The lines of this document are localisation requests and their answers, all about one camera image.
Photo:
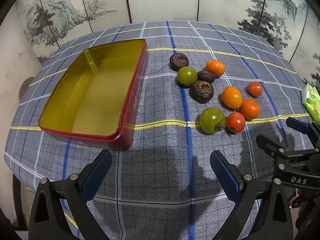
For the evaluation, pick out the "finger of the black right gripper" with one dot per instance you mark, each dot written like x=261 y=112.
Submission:
x=311 y=129
x=275 y=150

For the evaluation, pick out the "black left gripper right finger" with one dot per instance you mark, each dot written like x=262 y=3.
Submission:
x=273 y=220

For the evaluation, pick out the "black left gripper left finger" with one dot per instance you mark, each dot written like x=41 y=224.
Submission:
x=47 y=218

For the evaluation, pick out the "red tomato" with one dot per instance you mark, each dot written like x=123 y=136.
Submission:
x=235 y=122
x=255 y=89

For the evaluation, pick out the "orange tangerine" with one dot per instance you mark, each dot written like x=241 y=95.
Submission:
x=250 y=109
x=216 y=67

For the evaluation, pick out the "orange oval kumquat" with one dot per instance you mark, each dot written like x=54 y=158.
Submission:
x=232 y=97

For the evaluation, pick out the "green tomato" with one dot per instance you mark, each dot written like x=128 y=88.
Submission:
x=212 y=120
x=187 y=76

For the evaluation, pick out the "dark wrinkled fruit large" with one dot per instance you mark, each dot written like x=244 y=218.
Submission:
x=201 y=91

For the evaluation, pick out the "dark wrinkled fruit top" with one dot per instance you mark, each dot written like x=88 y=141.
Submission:
x=178 y=61

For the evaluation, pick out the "green tissue pack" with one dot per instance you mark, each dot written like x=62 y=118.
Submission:
x=311 y=101

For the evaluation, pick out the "blue plaid tablecloth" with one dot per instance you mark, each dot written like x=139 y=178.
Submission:
x=163 y=187

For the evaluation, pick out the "orange tangerine top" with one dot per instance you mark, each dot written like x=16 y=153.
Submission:
x=216 y=67

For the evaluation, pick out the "dark wrinkled fruit middle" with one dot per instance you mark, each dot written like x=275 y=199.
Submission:
x=206 y=76

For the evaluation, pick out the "painted folding screen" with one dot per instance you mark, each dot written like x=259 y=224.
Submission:
x=290 y=26

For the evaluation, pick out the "red gold toffee tin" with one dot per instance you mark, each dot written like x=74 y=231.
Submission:
x=96 y=100

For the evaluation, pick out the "round brown stool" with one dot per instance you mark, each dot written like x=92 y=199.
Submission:
x=23 y=88

